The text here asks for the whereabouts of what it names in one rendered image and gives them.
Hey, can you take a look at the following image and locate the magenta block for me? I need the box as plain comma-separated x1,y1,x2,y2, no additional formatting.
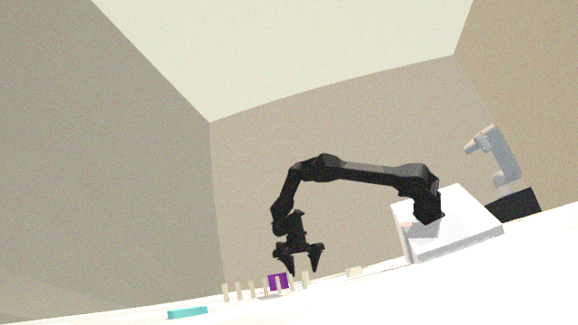
267,272,289,292

